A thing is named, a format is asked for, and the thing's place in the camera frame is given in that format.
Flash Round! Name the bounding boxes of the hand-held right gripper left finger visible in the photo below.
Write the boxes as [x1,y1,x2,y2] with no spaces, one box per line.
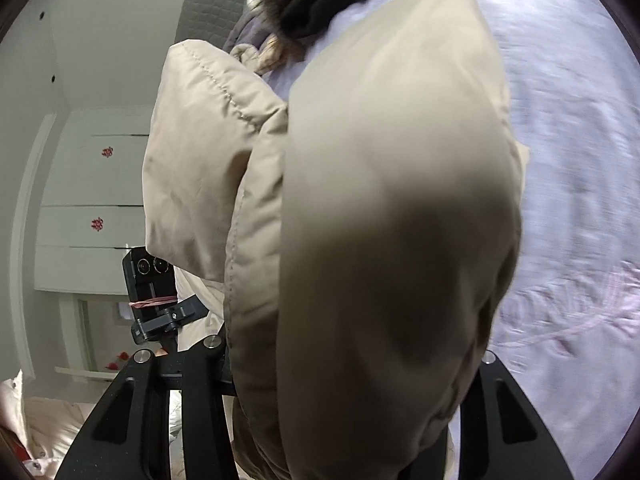
[55,336,237,480]

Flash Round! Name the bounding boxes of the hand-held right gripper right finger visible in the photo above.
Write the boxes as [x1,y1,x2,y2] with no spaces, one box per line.
[459,351,577,480]

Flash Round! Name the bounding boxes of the beige puffer jacket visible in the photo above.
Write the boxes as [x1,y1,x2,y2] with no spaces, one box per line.
[141,0,531,480]

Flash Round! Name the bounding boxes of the black folded clothes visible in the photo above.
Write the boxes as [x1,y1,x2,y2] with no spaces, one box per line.
[272,0,426,41]

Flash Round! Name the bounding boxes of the white wardrobe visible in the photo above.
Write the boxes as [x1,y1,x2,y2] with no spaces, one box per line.
[32,107,153,296]

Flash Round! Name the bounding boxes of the cream satin bedding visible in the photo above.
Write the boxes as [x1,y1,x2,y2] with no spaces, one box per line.
[0,370,101,480]

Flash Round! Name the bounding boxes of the cream knitted cloth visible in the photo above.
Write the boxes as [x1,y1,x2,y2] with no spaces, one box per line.
[231,40,296,77]

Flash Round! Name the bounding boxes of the lavender bed blanket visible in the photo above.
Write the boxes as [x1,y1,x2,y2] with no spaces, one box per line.
[222,0,640,480]

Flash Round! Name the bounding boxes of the grey quilted headboard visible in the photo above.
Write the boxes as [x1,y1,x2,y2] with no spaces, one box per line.
[185,0,251,53]

